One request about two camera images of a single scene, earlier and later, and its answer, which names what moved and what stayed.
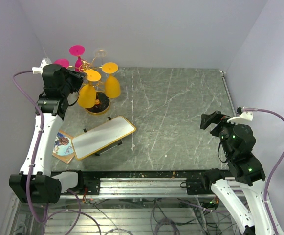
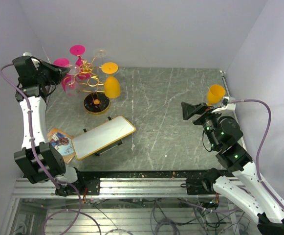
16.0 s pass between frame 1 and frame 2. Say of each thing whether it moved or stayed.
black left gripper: moved
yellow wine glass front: moved
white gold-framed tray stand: stayed
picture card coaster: stayed
